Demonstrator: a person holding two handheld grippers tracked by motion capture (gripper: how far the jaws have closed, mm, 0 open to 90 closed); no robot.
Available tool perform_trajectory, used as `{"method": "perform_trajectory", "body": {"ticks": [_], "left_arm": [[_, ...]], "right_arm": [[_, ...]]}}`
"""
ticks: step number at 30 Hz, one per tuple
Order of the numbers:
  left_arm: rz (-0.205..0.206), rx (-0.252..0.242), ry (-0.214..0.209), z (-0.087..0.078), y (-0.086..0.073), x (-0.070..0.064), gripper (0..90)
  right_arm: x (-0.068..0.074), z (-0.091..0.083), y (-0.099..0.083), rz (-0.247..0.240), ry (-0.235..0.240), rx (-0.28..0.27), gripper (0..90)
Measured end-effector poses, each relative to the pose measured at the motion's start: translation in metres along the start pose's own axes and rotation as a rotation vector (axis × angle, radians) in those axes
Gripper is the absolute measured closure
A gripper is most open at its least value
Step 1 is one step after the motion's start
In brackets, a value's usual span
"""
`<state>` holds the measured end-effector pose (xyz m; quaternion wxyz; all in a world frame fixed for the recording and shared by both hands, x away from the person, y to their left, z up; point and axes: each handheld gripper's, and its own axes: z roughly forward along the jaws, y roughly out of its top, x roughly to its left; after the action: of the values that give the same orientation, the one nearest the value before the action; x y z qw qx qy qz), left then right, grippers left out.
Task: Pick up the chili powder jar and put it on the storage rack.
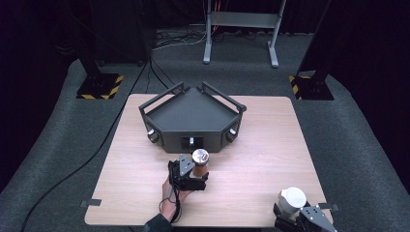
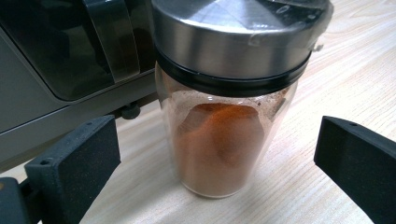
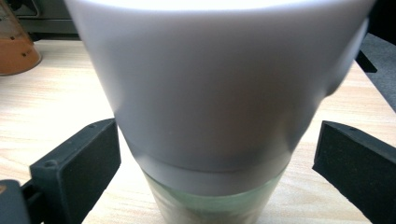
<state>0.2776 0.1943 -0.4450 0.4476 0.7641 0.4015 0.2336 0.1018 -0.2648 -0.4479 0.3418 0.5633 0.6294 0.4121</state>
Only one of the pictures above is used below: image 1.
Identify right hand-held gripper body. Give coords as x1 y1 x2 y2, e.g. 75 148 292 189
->
274 206 338 232

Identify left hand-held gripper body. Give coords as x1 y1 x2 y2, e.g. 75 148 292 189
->
167 154 208 192

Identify person's left hand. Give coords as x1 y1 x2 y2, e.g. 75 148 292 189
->
160 176 194 223

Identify grey tape strip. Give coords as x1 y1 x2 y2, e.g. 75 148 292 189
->
317 202 340 213
79 198 103 208

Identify black stand with striped base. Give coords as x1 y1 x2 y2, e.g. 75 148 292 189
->
75 47 125 101
288 0 335 102

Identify grey metal stand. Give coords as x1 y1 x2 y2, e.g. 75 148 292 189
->
202 0 287 69

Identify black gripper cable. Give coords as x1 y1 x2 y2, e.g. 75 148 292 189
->
158 179 184 224

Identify long black floor cable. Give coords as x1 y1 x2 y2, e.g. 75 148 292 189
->
19 57 153 232

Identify short black floor cable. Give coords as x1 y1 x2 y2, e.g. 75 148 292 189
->
144 57 171 95

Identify bundle of floor cables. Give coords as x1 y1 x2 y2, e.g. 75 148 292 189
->
152 29 208 51

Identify orange hanging cables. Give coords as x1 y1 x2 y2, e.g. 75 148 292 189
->
202 0 230 32

